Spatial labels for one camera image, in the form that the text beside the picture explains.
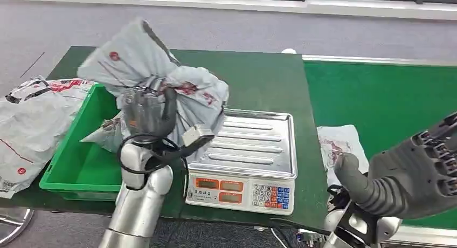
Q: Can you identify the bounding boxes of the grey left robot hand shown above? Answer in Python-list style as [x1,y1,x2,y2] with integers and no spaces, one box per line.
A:
[123,87,178,139]

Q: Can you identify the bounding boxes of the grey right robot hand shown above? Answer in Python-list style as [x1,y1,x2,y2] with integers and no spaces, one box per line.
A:
[333,112,457,221]

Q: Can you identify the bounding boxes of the grey plastic parcel bag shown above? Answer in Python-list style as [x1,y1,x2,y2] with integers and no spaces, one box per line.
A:
[77,17,230,163]

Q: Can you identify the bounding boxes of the small white parcel bag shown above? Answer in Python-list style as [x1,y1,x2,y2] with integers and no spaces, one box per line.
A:
[316,124,371,189]

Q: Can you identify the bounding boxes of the green plastic crate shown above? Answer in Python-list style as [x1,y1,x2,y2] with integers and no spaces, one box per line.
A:
[39,83,124,202]

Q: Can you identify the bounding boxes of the green conveyor belt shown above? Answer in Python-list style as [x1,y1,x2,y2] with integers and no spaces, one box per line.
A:
[303,60,457,231]

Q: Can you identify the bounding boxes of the steel scale pan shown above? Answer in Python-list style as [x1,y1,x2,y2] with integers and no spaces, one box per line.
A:
[188,108,299,180]

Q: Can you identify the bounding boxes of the large white parcel bag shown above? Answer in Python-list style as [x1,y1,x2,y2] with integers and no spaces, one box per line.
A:
[0,75,96,199]

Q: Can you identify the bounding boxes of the white electronic scale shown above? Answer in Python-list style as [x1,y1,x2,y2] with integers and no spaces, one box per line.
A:
[185,168,296,216]

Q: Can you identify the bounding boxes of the silver chair base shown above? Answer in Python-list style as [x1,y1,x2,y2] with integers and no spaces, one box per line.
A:
[0,207,35,248]

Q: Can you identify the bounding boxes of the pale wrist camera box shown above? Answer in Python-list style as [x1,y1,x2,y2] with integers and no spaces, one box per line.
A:
[181,123,215,147]

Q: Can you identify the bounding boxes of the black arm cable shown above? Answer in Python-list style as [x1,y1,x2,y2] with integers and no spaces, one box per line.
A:
[116,133,190,199]

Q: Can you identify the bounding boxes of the silver conveyor side rail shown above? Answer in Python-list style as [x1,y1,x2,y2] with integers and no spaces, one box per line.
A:
[302,54,457,68]

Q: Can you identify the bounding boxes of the white floor cable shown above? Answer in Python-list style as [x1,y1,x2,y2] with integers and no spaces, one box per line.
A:
[254,225,324,248]

